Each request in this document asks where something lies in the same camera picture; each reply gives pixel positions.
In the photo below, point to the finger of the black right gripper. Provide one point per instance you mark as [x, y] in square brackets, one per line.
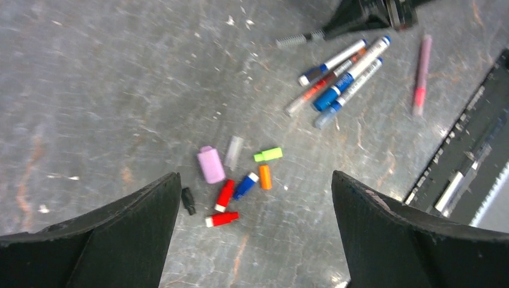
[403, 13]
[357, 16]

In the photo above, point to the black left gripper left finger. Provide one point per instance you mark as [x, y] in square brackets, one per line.
[121, 244]

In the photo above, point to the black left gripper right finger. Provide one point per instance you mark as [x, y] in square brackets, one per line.
[389, 244]

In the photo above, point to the pink gel pen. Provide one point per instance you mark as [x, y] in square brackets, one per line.
[421, 75]

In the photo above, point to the black marker cap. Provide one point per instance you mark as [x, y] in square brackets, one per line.
[188, 201]

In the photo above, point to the dark blue capped marker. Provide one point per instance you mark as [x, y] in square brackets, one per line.
[320, 70]

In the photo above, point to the clear red ballpoint pen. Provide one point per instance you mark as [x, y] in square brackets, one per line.
[324, 82]

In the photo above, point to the blue capped thick marker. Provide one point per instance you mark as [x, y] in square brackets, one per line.
[352, 73]

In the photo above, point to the red marker cap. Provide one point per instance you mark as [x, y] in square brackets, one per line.
[221, 219]
[225, 195]

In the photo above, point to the clear blue ballpoint pen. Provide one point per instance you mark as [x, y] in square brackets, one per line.
[330, 112]

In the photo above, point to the purple highlighter cap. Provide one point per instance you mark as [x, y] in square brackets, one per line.
[211, 165]

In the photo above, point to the blue marker cap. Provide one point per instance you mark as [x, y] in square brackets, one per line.
[245, 185]

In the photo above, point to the orange marker cap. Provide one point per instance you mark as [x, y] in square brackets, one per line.
[265, 177]

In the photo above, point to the green marker cap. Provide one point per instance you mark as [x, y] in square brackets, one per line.
[269, 154]

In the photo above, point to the clear purple pen cap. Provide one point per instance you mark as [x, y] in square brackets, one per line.
[233, 152]

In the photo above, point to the white slotted cable duct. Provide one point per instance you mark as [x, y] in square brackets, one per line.
[501, 182]

